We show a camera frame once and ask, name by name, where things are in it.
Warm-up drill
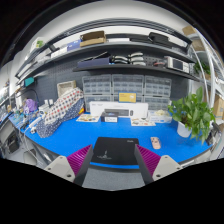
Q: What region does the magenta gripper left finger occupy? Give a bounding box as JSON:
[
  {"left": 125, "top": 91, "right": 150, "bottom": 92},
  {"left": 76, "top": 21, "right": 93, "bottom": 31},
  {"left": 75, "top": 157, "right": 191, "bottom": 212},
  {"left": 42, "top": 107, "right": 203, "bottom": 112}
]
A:
[{"left": 44, "top": 144, "right": 94, "bottom": 187}]

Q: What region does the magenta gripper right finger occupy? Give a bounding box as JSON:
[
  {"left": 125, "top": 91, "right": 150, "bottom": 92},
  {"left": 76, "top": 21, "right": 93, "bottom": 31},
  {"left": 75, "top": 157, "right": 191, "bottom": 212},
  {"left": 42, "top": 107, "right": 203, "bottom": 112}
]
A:
[{"left": 133, "top": 144, "right": 183, "bottom": 185}]

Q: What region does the beige computer mouse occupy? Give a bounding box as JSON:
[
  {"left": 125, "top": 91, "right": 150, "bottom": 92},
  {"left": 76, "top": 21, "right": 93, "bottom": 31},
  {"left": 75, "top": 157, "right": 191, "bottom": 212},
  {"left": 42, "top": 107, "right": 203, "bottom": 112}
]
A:
[{"left": 150, "top": 137, "right": 161, "bottom": 149}]

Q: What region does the black mouse pad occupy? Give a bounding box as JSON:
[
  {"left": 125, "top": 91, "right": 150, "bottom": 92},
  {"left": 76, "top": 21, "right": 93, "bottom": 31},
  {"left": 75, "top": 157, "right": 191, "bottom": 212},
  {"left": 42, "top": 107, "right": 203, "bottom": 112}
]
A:
[{"left": 92, "top": 137, "right": 139, "bottom": 165}]

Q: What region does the blue work mat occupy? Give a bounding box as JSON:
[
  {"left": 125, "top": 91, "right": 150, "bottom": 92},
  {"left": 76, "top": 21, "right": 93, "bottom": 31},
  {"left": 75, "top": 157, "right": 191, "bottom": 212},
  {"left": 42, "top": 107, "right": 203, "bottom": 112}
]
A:
[{"left": 21, "top": 118, "right": 209, "bottom": 163}]

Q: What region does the printed leaflet right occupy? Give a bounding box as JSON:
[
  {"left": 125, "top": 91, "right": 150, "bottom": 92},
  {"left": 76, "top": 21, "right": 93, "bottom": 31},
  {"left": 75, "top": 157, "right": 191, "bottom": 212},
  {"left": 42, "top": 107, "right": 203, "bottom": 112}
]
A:
[{"left": 130, "top": 118, "right": 156, "bottom": 127}]

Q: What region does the printed leaflet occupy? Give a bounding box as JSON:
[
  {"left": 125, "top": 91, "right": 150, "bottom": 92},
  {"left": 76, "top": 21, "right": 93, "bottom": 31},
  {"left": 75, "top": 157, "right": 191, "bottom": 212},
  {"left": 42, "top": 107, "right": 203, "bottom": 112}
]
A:
[
  {"left": 76, "top": 114, "right": 100, "bottom": 122},
  {"left": 130, "top": 118, "right": 156, "bottom": 127}
]

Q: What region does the printed leaflet left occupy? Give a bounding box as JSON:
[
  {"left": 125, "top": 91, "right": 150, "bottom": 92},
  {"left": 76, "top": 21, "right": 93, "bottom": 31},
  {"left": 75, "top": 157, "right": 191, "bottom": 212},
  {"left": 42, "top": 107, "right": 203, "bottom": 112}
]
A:
[{"left": 76, "top": 114, "right": 100, "bottom": 122}]

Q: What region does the white long product box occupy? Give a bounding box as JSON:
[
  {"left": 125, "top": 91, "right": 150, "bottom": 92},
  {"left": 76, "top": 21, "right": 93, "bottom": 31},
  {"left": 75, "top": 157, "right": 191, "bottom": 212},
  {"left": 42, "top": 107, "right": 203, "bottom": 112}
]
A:
[{"left": 89, "top": 101, "right": 148, "bottom": 118}]

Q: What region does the small black box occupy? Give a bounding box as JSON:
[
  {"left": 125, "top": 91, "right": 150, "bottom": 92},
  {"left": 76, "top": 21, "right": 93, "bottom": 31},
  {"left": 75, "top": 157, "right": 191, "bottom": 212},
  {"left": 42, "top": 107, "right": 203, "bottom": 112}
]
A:
[{"left": 101, "top": 112, "right": 118, "bottom": 123}]

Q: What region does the patterned fabric bundle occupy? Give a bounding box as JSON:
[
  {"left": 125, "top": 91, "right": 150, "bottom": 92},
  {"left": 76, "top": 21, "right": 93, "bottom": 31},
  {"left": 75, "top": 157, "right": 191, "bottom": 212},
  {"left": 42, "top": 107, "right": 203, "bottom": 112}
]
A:
[{"left": 36, "top": 87, "right": 84, "bottom": 138}]

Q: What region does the green potted plant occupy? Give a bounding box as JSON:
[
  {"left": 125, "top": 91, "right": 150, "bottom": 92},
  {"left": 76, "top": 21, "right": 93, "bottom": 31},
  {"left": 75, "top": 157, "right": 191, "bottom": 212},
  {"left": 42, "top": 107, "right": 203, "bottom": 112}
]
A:
[{"left": 168, "top": 87, "right": 215, "bottom": 143}]

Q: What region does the yellow card box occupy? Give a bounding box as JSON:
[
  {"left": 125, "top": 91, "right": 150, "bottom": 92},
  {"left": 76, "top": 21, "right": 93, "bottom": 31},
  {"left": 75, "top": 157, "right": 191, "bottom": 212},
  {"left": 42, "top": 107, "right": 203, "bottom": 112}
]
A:
[{"left": 118, "top": 92, "right": 136, "bottom": 103}]

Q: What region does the purple object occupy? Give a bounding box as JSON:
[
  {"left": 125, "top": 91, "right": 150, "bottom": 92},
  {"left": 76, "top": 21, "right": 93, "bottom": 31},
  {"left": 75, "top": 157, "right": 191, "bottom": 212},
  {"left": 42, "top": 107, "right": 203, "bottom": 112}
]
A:
[{"left": 23, "top": 99, "right": 37, "bottom": 114}]

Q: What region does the grey drawer organizer right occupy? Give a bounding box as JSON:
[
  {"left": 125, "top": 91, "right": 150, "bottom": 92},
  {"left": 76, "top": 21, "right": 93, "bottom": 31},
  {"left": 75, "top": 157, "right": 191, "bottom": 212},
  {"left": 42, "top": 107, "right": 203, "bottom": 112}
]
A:
[{"left": 145, "top": 76, "right": 172, "bottom": 97}]

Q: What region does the grey drawer organizer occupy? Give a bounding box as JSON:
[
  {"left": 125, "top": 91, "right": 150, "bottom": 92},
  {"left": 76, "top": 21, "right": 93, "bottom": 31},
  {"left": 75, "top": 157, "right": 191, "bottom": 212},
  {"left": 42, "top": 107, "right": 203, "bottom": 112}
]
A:
[
  {"left": 82, "top": 74, "right": 111, "bottom": 95},
  {"left": 145, "top": 76, "right": 172, "bottom": 97},
  {"left": 112, "top": 74, "right": 144, "bottom": 95}
]

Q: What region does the beige plastic basket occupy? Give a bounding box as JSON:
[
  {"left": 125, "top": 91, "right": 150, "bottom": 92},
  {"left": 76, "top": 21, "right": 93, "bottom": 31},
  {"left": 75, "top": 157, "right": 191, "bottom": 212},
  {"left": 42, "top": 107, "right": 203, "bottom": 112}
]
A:
[{"left": 57, "top": 80, "right": 76, "bottom": 97}]

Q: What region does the grey drawer organizer left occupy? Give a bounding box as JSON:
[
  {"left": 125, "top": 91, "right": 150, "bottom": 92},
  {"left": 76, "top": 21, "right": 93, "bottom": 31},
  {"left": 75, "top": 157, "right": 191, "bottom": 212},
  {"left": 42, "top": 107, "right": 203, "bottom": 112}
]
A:
[{"left": 82, "top": 74, "right": 111, "bottom": 95}]

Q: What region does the grey drawer organizer middle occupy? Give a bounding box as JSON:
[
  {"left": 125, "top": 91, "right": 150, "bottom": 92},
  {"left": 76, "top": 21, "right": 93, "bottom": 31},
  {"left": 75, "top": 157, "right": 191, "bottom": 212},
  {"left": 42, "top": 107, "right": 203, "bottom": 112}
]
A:
[{"left": 112, "top": 74, "right": 144, "bottom": 95}]

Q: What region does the white electronic instrument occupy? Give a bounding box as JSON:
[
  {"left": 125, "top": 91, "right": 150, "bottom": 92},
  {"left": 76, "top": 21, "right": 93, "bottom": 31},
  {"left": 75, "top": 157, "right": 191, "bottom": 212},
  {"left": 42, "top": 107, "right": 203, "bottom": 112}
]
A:
[{"left": 167, "top": 56, "right": 190, "bottom": 73}]

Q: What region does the black case top shelf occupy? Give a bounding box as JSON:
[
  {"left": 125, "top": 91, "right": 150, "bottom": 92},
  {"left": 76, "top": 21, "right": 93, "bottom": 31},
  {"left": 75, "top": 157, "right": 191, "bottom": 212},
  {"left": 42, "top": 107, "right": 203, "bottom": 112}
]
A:
[{"left": 149, "top": 32, "right": 169, "bottom": 44}]

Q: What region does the cardboard box on shelf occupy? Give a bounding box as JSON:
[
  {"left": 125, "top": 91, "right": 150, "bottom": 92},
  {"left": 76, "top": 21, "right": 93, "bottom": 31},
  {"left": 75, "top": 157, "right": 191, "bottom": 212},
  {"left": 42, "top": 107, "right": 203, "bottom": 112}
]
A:
[{"left": 80, "top": 31, "right": 106, "bottom": 47}]

